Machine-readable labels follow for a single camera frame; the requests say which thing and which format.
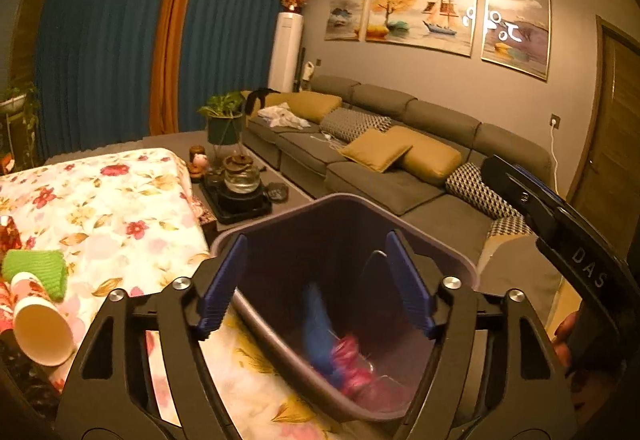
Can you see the tree and sailboat painting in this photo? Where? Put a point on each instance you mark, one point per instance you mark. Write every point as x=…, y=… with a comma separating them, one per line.
x=420, y=17

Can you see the black garment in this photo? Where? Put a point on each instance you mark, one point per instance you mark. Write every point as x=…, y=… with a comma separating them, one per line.
x=257, y=99

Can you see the black white patterned cushion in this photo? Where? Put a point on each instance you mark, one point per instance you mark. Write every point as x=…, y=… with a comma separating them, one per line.
x=510, y=226
x=477, y=190
x=352, y=122

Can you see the trailing plant on stand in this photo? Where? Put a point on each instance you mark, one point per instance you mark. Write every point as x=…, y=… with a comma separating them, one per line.
x=20, y=97

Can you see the grey sectional sofa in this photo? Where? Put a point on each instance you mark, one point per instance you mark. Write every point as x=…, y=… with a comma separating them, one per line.
x=370, y=180

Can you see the glossy framed wall painting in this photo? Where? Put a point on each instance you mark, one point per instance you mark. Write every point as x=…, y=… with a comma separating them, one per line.
x=515, y=29

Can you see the black ashtray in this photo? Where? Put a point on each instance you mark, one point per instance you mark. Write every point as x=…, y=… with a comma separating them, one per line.
x=276, y=192

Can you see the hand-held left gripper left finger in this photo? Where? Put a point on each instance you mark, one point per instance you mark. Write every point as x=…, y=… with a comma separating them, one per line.
x=222, y=287

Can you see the pink plastic wrapper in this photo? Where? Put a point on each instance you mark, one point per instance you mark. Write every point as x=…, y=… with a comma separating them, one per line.
x=350, y=360

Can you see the yellow cushion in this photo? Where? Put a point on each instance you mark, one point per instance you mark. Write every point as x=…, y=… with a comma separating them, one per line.
x=372, y=149
x=315, y=107
x=432, y=159

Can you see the blue curtain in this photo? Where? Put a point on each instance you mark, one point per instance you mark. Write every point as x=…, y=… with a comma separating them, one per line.
x=235, y=29
x=100, y=54

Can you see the brown wooden door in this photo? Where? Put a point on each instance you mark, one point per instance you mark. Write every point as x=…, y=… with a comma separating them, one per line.
x=615, y=119

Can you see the small landscape wall painting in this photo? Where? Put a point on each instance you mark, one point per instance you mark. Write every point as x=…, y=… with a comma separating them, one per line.
x=346, y=12

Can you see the white standing air conditioner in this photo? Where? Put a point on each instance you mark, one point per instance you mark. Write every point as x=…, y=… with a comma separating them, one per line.
x=286, y=54

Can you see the pink pig figurine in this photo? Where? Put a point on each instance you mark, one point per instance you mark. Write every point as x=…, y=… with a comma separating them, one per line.
x=201, y=163

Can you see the red patterned paper cup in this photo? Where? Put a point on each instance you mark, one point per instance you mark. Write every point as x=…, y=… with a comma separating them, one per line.
x=42, y=335

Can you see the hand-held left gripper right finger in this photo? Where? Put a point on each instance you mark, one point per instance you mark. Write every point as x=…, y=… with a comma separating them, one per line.
x=407, y=290

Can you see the person's right hand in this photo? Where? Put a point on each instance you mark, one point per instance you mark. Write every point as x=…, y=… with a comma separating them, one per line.
x=562, y=337

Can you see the green foam fruit net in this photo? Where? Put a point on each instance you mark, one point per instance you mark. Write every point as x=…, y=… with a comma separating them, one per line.
x=35, y=267

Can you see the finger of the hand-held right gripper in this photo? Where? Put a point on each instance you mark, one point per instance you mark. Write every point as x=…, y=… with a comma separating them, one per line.
x=545, y=190
x=505, y=185

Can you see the glass teapot on tray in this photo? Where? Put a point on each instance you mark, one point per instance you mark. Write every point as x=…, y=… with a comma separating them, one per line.
x=240, y=212

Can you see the wall socket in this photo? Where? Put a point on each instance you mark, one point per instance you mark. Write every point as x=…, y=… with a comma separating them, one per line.
x=555, y=120

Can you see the stick vacuum cleaner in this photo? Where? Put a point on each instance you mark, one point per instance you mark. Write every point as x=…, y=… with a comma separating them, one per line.
x=309, y=69

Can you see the potted plant in green pot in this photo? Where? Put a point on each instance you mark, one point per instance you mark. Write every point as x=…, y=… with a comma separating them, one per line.
x=225, y=129

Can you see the orange curtain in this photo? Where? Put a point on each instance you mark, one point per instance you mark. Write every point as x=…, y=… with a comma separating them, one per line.
x=172, y=44

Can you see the blue plastic wrapper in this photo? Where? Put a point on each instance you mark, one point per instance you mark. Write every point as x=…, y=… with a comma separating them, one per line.
x=317, y=325

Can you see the purple plastic trash bin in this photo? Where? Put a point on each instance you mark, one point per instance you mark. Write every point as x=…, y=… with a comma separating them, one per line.
x=310, y=240

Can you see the white crumpled cloth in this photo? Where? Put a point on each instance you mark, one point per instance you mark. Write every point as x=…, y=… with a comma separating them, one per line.
x=282, y=117

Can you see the floral tablecloth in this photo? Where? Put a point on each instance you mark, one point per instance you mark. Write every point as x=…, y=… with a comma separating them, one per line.
x=115, y=220

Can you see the crumpled red plastic bag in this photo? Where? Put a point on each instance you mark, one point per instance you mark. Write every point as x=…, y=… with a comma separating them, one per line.
x=7, y=232

